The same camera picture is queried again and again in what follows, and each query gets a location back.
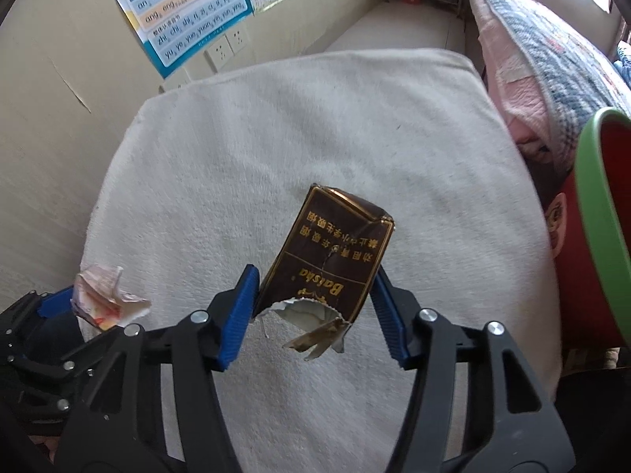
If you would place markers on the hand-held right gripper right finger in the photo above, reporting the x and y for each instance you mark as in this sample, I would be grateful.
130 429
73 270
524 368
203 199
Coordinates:
389 320

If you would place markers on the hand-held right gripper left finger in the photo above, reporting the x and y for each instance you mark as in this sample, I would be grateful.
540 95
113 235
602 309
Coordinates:
239 320

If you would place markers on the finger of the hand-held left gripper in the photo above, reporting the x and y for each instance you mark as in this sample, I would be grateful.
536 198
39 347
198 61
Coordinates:
54 303
86 354

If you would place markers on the red white paper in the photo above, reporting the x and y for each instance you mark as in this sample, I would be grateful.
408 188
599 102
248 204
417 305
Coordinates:
103 295

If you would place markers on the brown cigarette pack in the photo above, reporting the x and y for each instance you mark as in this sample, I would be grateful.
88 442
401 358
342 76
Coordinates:
330 256

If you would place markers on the red bucket with green rim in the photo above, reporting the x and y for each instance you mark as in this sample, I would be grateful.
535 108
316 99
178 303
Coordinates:
601 217

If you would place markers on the bed with patterned quilt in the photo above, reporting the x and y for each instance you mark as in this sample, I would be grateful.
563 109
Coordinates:
552 59

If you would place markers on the blue letter chart poster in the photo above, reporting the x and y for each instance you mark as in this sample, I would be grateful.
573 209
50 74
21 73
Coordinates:
182 15

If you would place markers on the blue printed pillow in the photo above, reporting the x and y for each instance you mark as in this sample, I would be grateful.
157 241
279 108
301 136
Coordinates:
625 56

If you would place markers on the white wall plate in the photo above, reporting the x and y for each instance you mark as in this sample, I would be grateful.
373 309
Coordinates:
173 80

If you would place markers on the white wall socket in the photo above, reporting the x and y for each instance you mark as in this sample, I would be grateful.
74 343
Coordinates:
237 40
218 56

